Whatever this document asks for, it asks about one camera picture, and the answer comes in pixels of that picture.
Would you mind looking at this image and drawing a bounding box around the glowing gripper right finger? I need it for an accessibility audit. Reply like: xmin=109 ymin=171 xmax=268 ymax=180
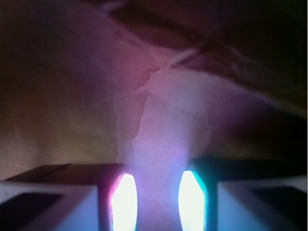
xmin=178 ymin=157 xmax=308 ymax=231

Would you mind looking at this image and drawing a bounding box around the brown paper bag tray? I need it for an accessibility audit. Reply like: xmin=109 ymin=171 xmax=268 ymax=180
xmin=0 ymin=0 xmax=308 ymax=181

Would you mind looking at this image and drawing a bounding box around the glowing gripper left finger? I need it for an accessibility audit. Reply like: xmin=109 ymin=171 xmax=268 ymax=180
xmin=0 ymin=164 xmax=138 ymax=231

